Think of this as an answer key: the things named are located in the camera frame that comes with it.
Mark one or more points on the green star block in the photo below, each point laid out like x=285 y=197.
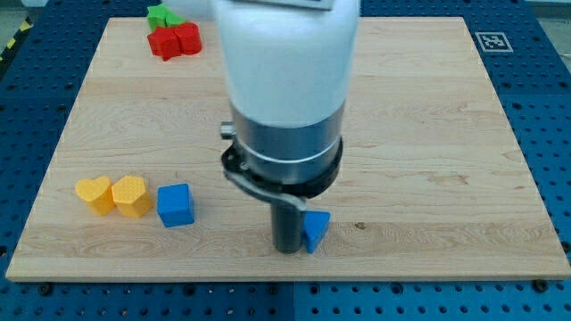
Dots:
x=156 y=16

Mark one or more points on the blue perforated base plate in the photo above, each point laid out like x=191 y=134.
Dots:
x=40 y=86

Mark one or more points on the blue triangle block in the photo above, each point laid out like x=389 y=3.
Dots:
x=315 y=227

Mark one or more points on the wooden board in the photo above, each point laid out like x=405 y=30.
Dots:
x=433 y=185

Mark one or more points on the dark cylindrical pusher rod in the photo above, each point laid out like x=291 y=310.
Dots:
x=287 y=222

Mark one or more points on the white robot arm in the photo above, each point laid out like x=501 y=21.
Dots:
x=288 y=66

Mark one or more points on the red star block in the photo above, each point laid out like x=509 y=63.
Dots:
x=164 y=43

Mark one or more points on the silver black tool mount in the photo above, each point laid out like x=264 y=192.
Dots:
x=282 y=166

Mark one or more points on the red cylinder block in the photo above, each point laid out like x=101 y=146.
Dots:
x=188 y=35

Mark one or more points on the yellow heart block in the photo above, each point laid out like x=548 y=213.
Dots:
x=96 y=194

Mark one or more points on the blue cube block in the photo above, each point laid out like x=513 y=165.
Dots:
x=175 y=205

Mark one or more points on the yellow hexagon block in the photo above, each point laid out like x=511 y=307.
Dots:
x=132 y=197

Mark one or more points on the fiducial marker tag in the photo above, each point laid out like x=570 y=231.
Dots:
x=493 y=42

